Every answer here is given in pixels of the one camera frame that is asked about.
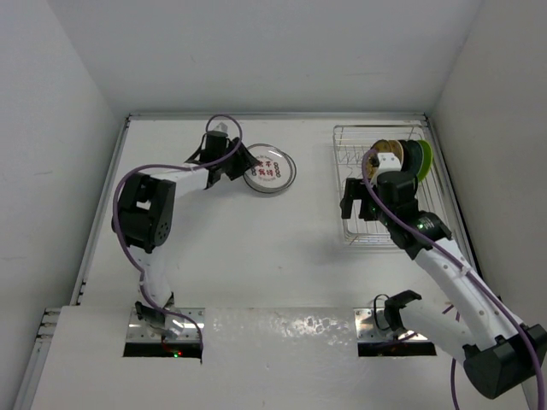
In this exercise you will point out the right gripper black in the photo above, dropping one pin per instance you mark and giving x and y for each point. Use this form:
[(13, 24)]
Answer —
[(353, 190)]

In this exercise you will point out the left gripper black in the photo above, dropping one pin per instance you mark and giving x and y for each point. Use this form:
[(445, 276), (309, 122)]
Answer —
[(236, 164)]

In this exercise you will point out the white plate red characters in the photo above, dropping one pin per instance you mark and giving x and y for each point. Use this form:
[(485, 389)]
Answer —
[(275, 172)]

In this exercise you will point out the beige plate floral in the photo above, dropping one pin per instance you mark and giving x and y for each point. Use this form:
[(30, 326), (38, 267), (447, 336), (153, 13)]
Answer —
[(382, 146)]

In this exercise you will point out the green plate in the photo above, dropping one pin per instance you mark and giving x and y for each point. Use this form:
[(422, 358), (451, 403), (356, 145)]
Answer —
[(427, 159)]

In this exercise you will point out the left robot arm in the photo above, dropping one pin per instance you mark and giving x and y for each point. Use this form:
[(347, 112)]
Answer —
[(143, 209)]

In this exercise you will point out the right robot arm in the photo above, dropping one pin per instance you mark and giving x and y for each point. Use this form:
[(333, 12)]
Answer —
[(496, 349)]

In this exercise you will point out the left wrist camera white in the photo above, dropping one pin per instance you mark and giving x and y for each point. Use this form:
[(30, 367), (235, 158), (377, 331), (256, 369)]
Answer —
[(221, 127)]

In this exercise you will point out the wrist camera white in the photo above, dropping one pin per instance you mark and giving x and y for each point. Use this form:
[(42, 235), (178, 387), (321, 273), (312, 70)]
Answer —
[(221, 127), (386, 162)]

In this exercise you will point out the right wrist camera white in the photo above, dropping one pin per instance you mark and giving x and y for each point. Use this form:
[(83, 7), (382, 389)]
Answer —
[(386, 162)]

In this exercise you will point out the wire dish rack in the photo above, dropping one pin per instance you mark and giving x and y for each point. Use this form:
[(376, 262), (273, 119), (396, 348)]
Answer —
[(352, 146)]

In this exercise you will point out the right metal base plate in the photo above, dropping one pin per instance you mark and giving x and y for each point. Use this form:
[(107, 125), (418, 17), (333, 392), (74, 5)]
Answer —
[(371, 327)]

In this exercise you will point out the metal base plate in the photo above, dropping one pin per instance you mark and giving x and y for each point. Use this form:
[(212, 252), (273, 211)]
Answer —
[(371, 327), (151, 326)]

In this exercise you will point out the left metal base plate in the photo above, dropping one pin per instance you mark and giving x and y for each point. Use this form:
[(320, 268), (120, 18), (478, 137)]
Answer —
[(151, 326)]

